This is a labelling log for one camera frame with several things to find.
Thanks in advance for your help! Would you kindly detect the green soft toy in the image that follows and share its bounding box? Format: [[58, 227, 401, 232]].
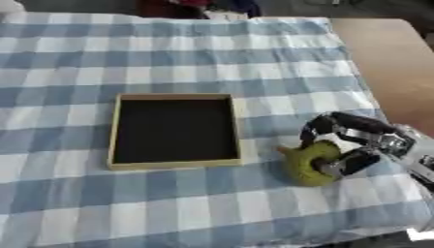
[[274, 139, 345, 188]]

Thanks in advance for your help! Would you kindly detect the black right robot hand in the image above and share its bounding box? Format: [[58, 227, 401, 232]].
[[298, 110, 418, 178]]

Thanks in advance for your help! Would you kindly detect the person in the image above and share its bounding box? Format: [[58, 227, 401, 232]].
[[137, 0, 264, 19]]

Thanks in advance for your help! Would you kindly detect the tan cardboard box black inside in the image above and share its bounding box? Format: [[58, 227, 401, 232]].
[[105, 92, 244, 171]]

